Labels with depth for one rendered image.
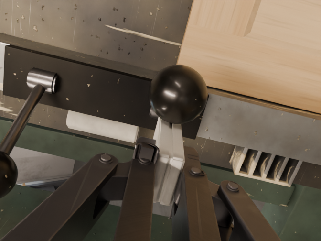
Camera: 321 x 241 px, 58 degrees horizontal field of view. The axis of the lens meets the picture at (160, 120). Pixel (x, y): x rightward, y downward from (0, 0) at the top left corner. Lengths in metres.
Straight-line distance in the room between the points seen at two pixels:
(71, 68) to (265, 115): 0.20
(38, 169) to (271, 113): 4.39
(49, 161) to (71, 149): 4.13
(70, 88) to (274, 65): 0.21
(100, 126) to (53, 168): 4.36
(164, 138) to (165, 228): 0.32
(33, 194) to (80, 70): 0.26
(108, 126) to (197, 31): 0.14
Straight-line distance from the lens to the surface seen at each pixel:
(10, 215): 0.46
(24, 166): 4.52
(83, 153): 0.44
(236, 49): 0.31
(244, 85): 0.32
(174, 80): 0.17
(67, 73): 0.30
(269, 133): 0.33
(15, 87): 0.32
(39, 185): 4.55
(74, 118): 0.33
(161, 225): 0.48
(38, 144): 0.46
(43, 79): 0.30
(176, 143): 0.16
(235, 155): 0.36
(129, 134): 0.32
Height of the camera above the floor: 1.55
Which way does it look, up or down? 36 degrees down
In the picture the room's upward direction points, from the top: 92 degrees counter-clockwise
